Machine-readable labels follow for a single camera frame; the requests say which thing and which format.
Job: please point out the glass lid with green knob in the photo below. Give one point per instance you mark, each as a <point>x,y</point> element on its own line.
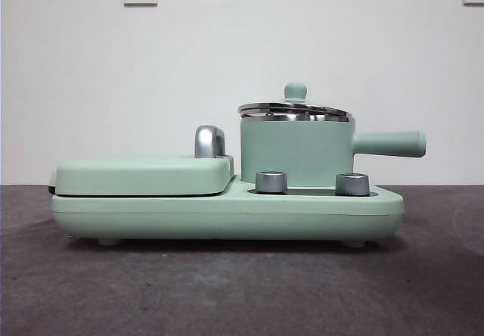
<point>295,107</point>

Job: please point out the green breakfast machine base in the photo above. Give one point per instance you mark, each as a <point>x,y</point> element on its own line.
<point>227,215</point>

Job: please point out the silver control knob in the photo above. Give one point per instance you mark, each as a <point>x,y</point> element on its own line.
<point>351,184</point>
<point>270,181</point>

